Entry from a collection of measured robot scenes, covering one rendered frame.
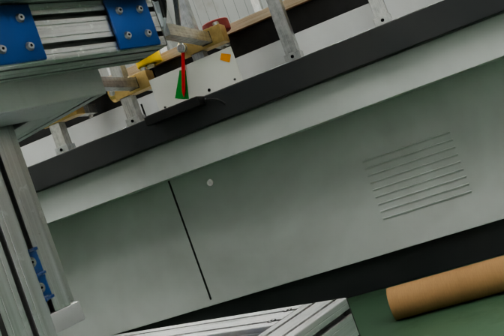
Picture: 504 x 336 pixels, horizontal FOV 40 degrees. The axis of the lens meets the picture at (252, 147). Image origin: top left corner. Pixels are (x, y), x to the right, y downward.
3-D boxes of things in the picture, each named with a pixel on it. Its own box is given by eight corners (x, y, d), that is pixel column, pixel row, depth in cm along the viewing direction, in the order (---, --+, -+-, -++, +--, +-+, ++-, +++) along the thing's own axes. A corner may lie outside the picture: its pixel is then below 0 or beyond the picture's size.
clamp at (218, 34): (224, 40, 188) (218, 22, 188) (181, 58, 192) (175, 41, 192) (231, 41, 193) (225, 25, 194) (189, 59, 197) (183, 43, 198)
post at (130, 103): (145, 136, 198) (88, -21, 199) (134, 140, 199) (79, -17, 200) (150, 135, 201) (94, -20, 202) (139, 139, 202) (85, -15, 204)
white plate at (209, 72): (242, 80, 187) (229, 46, 188) (160, 113, 195) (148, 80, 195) (243, 80, 188) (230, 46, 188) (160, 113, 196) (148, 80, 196)
